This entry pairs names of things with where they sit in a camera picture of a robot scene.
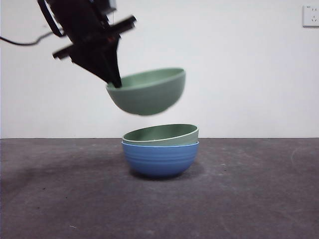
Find green ribbed bowl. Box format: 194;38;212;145
122;123;200;146
106;67;187;117

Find blue ribbed bowl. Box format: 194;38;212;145
121;140;200;178

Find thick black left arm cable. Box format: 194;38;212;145
36;0;66;38

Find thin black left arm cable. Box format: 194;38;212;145
0;31;54;46

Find white wall socket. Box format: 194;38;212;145
303;4;319;28

